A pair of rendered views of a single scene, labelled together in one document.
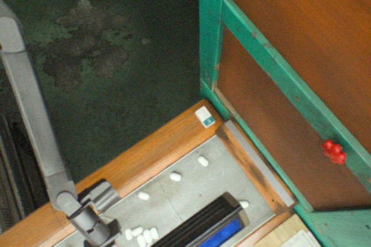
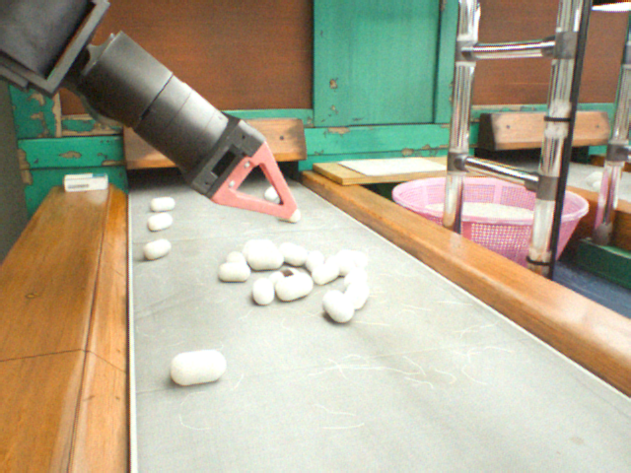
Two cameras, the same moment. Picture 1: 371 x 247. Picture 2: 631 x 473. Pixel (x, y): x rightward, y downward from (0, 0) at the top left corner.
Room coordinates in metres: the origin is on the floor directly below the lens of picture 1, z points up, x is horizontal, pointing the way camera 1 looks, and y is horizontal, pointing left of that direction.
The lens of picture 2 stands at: (-0.15, 0.69, 0.94)
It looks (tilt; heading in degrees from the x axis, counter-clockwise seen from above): 17 degrees down; 278
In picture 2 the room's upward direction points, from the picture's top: straight up
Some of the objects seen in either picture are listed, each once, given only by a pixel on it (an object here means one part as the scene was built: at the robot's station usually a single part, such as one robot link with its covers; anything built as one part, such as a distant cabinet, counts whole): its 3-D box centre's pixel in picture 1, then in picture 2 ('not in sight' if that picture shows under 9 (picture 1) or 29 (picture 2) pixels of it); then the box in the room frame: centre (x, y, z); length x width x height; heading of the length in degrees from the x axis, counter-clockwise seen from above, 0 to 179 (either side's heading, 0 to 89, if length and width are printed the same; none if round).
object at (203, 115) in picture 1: (205, 117); (86, 181); (0.30, -0.06, 0.78); 0.06 x 0.04 x 0.02; 26
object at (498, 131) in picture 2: not in sight; (547, 129); (-0.49, -0.47, 0.83); 0.30 x 0.06 x 0.07; 26
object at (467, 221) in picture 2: not in sight; (482, 226); (-0.30, -0.08, 0.72); 0.27 x 0.27 x 0.10
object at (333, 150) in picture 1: (335, 151); not in sight; (0.07, -0.22, 1.24); 0.04 x 0.02 x 0.04; 26
